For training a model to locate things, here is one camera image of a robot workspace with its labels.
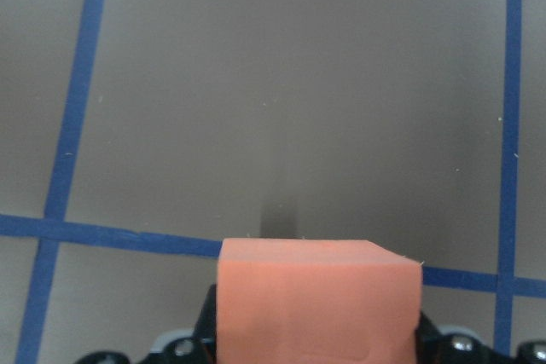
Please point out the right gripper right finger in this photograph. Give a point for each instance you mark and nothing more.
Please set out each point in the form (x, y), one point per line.
(432, 346)

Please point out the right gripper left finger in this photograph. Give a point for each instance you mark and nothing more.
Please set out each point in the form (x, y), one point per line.
(194, 345)

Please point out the orange foam cube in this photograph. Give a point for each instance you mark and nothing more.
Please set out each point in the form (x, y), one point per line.
(316, 301)

